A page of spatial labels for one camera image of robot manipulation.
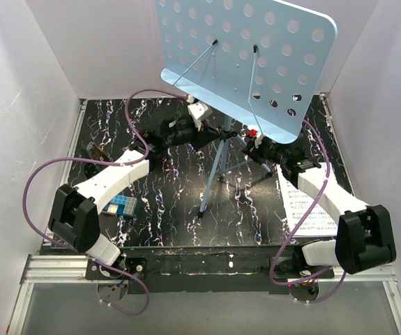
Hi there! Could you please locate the blue white brick block stack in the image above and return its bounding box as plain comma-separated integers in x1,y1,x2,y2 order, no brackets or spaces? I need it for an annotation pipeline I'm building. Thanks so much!
102,195,138,218

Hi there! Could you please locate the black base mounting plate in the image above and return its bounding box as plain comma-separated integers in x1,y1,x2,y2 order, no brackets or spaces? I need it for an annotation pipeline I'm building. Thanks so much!
86,246,319,300

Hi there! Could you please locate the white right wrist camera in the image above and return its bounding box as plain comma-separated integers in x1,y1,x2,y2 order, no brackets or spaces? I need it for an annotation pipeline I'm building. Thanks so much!
246,128,264,148

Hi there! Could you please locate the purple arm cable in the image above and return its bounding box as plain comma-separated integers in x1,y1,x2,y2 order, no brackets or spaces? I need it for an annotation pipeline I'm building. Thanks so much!
268,119,347,303
22,89,191,315

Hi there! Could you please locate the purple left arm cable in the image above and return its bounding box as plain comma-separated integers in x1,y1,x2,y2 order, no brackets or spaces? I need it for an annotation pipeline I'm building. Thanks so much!
22,89,191,315

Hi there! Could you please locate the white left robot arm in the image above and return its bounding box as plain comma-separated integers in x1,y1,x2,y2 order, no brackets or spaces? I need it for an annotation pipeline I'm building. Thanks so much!
48,117,225,266

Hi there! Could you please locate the black metronome body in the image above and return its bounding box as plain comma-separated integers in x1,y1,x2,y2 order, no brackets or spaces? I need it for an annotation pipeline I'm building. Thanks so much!
81,142,113,179

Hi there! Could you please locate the aluminium rail frame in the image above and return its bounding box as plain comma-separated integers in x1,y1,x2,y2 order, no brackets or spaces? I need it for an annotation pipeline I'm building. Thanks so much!
6,99,401,335

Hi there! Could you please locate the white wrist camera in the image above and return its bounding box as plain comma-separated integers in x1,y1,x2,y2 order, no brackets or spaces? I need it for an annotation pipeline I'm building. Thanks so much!
188,101,212,131
246,128,264,148

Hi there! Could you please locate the white sheet music page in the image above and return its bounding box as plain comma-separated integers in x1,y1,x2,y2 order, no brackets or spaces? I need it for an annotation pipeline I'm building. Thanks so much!
276,165,338,237

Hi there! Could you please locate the blue music stand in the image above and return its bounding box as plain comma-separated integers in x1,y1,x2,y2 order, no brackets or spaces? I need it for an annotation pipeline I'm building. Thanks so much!
151,0,339,218

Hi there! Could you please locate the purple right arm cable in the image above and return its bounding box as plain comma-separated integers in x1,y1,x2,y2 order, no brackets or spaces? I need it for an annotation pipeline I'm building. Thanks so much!
268,119,347,303

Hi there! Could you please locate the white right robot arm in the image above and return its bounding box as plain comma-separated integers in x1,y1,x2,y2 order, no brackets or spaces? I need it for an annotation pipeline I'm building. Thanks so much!
244,131,397,274

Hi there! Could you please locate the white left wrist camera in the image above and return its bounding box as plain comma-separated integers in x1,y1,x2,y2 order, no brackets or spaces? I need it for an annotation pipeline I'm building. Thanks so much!
188,101,212,131

